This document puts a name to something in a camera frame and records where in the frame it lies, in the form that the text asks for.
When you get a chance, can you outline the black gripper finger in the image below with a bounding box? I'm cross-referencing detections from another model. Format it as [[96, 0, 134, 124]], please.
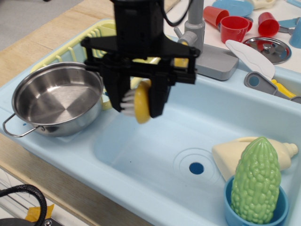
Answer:
[[100, 66, 130, 112], [149, 74, 171, 118]]

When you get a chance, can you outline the cream toy item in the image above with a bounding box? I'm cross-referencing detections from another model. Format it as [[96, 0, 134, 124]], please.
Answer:
[[248, 0, 276, 9]]

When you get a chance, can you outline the light blue toy sink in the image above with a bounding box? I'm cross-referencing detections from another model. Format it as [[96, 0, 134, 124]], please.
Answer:
[[0, 64, 301, 226]]

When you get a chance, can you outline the steel pot lid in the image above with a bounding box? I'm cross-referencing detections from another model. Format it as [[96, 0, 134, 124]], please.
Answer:
[[243, 37, 292, 65]]

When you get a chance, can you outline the yellow tape piece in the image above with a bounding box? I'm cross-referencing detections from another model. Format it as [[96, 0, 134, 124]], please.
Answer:
[[25, 204, 55, 223]]

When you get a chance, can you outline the stainless steel pot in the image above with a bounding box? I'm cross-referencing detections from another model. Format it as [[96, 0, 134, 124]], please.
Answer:
[[2, 62, 104, 137]]

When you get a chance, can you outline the red cup front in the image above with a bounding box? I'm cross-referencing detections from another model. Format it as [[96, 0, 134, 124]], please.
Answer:
[[220, 16, 253, 43]]

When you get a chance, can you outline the yellow toy dish brush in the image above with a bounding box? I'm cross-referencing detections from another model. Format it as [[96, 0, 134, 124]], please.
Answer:
[[120, 56, 189, 124]]

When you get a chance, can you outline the cream toy detergent bottle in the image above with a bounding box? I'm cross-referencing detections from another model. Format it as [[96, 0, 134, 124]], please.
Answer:
[[212, 137, 299, 181]]

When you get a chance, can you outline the light blue cup edge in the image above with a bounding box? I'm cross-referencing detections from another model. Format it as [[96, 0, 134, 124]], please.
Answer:
[[289, 19, 301, 48]]

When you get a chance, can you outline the red cup lying left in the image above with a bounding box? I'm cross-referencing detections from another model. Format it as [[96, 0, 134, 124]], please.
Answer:
[[203, 6, 230, 28]]

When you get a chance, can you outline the black braided cable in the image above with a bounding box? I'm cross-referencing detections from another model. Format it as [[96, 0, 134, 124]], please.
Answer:
[[0, 185, 48, 226]]

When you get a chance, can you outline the white toy knife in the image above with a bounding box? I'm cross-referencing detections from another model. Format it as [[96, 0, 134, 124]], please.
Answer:
[[225, 40, 276, 81]]

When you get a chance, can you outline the blue plastic plate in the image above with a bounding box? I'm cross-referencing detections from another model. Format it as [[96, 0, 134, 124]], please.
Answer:
[[212, 0, 253, 17]]

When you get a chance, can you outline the yellow toy utensil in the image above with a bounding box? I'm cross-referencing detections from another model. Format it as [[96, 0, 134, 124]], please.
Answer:
[[271, 79, 296, 98]]

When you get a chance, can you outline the green bumpy toy gourd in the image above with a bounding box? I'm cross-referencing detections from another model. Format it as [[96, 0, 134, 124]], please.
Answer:
[[230, 137, 281, 225]]

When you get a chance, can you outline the blue toy utensil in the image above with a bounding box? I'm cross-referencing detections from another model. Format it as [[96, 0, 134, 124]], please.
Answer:
[[278, 17, 301, 28]]

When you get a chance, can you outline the red cup right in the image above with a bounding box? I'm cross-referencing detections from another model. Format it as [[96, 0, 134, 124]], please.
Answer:
[[258, 12, 280, 37]]

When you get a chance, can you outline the grey toy faucet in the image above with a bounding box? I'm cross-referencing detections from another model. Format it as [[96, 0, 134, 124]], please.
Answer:
[[174, 0, 239, 81]]

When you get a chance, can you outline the blue plastic cup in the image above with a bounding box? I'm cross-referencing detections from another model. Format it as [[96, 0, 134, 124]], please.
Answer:
[[223, 176, 289, 226]]

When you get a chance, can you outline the grey toy utensil handle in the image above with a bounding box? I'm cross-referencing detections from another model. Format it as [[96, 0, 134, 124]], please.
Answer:
[[244, 72, 301, 104]]

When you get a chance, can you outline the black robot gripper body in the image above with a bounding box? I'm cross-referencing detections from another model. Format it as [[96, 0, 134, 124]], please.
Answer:
[[81, 0, 200, 85]]

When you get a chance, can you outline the yellow plastic dish rack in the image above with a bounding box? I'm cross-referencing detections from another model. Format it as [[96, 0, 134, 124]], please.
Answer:
[[31, 19, 160, 111]]

